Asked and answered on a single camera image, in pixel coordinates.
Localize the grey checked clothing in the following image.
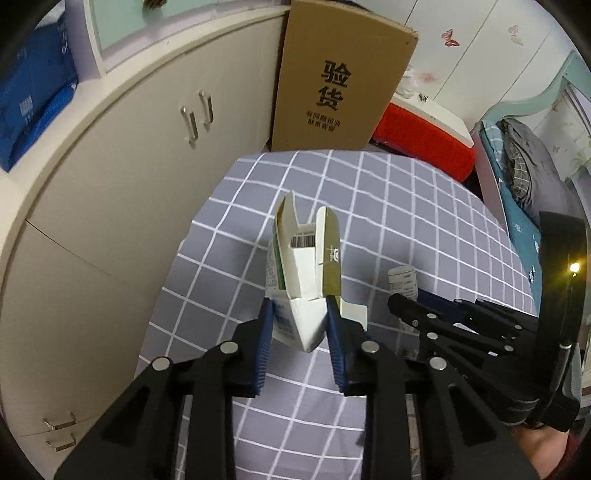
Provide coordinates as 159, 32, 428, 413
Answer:
501, 117, 585, 232

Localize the white storage box lid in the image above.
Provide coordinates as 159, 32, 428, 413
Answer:
392, 90, 472, 149

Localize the red storage box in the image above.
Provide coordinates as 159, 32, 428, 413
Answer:
372, 102, 477, 183

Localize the mint drawer cabinet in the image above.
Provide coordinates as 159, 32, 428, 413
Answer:
87, 0, 293, 78

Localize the grey checked tablecloth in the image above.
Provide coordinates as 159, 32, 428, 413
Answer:
136, 148, 541, 480

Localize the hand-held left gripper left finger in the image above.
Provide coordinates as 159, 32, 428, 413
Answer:
53, 298, 278, 480

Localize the white and olive carton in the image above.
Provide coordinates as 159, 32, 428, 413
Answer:
262, 191, 370, 354

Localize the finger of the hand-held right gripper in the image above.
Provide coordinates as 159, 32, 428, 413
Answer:
417, 288, 539, 336
388, 293, 540, 385

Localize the metal cabinet handle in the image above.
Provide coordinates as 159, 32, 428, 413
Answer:
45, 433, 77, 452
42, 412, 77, 430
198, 90, 216, 133
180, 106, 199, 149

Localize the bed with blue sheet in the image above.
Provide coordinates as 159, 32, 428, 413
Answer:
471, 51, 591, 324

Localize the cream cabinet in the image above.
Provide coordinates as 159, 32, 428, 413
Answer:
0, 0, 296, 462

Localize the white wardrobe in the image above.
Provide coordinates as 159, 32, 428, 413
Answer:
351, 0, 573, 136

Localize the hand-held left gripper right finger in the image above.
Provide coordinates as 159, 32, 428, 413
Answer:
325, 295, 542, 480

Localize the large brown cardboard box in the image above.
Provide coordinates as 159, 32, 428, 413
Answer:
270, 0, 419, 153

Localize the blue plastic bag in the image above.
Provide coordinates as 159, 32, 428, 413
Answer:
0, 18, 80, 172

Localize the person's right hand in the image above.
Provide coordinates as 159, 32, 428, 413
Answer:
509, 424, 574, 480

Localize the small white bottle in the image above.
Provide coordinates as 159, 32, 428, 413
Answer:
387, 265, 420, 334

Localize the white crumpled cloth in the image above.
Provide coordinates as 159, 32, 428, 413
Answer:
396, 67, 433, 101

